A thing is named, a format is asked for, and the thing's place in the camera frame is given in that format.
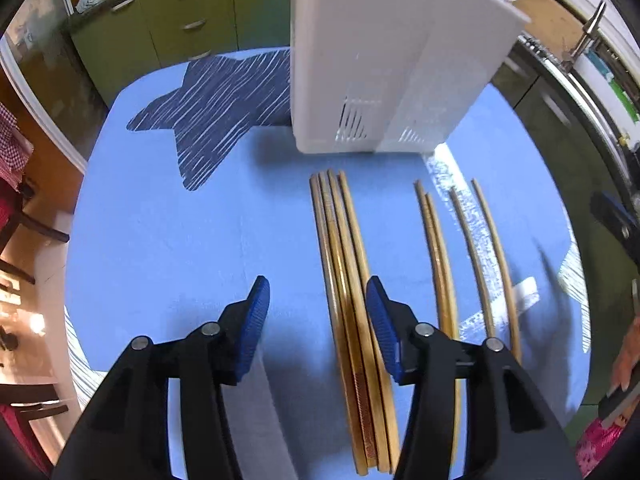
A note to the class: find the red cushioned wooden chair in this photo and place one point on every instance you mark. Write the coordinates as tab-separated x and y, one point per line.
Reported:
30	405

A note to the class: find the green sink cabinet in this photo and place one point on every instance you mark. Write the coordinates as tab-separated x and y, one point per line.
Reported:
540	105

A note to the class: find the group of wooden chopsticks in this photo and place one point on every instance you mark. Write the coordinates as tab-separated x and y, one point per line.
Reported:
345	270

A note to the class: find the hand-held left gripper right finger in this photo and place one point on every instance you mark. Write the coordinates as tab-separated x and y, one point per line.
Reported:
382	330

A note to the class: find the glass sliding door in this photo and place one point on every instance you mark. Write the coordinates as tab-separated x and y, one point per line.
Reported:
45	65

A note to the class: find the green containers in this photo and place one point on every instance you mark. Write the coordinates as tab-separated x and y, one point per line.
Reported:
625	97

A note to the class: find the white plastic utensil holder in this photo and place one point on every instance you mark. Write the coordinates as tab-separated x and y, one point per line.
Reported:
360	50

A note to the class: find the red checked cloth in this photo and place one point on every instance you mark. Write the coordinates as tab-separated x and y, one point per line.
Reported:
11	145

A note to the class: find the green drawer cabinet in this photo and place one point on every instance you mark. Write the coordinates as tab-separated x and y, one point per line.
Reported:
210	5

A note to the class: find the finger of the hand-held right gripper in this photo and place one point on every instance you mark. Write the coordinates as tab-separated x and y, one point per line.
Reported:
611	215

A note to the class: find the pink patterned clothing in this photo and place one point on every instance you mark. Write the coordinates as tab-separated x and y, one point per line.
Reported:
600	442

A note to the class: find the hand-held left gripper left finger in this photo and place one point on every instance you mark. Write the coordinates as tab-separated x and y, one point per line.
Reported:
255	320

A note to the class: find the brown cardboard sheet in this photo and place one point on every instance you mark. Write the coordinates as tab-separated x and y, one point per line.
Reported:
550	20

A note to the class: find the tall steel faucet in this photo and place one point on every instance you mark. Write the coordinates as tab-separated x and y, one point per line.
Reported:
592	25

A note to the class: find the person's right hand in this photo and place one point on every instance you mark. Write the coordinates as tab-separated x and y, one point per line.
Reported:
627	365

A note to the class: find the dark wooden chair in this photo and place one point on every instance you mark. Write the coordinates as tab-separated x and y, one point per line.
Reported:
25	225

